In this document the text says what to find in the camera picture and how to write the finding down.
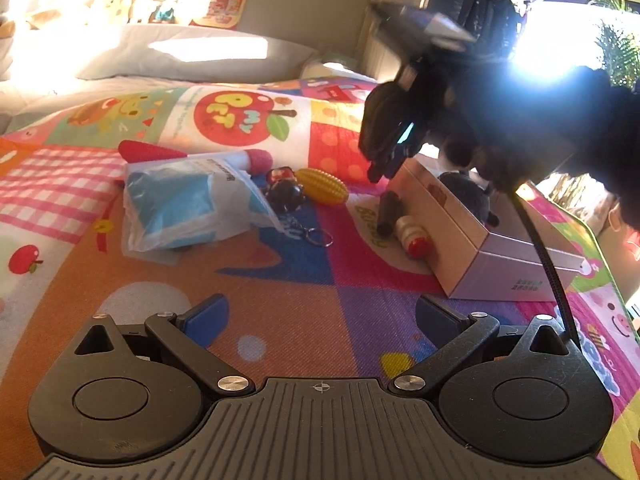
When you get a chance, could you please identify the yellow corn toy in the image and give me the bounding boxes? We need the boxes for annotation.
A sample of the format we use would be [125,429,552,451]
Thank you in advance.
[295,168,349,206]

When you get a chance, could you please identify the black plush toy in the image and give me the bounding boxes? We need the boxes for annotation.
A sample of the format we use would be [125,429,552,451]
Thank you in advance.
[439,170,501,229]

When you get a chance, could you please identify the red printed card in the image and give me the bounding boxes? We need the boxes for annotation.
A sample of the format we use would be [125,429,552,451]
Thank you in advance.
[190,0,247,29]

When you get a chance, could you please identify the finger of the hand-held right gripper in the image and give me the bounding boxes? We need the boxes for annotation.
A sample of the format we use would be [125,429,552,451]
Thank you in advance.
[358,81,417,162]
[367,124,427,182]

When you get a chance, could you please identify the person's right forearm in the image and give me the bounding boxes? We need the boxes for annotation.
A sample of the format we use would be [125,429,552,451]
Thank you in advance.
[552,64,640,233]

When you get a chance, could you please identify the brown plush toy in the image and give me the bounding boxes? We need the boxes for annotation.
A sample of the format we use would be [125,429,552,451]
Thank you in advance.
[125,0,152,24]

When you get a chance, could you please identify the white rabbit plush toy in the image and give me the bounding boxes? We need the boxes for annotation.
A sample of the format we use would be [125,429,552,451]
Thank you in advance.
[150,0,179,25]

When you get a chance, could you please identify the small green white cushion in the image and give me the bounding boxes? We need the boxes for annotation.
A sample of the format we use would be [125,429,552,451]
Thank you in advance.
[302,52,362,79]

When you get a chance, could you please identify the colourful printed play mat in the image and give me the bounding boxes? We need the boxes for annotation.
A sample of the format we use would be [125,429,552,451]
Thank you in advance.
[0,74,640,480]

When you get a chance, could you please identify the white rocket toy red tip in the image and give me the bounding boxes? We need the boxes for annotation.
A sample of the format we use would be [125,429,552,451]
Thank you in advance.
[117,139,274,176]

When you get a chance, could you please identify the black red keychain toy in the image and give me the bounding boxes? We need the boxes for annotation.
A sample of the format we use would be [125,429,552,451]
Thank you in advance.
[264,166,335,249]

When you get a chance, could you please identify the pink cardboard box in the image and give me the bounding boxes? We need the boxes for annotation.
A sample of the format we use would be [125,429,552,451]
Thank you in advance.
[387,152,587,302]

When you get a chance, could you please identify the blue white cotton pad packet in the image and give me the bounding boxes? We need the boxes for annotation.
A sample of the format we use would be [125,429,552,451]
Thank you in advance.
[121,155,283,254]

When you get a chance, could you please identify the white red cylinder toy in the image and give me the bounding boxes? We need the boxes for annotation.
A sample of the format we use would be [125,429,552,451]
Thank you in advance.
[395,214,432,261]

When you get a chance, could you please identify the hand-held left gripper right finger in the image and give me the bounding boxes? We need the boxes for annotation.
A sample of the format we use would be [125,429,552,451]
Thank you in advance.
[389,295,574,396]

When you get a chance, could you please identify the dark cylindrical toy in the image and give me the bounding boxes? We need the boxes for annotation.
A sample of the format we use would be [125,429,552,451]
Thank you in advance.
[376,191,409,237]

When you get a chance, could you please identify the hanging dark clothes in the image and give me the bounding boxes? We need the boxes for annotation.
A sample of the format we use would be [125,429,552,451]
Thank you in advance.
[434,0,521,58]

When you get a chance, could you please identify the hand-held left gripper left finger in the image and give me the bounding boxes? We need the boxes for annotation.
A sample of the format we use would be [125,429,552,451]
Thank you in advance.
[72,294,256,396]

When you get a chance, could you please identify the green bamboo plant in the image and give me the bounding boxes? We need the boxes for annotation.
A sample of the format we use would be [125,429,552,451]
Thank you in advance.
[580,0,640,92]

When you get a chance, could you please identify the grey pillow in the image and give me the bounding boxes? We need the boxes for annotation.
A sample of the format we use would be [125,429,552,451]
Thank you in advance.
[75,25,319,84]

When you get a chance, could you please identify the yellow-haired plush doll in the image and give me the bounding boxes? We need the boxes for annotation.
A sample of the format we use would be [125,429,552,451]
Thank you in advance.
[89,0,131,27]

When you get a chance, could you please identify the black cable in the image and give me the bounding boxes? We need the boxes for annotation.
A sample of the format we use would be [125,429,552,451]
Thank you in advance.
[507,187,584,347]

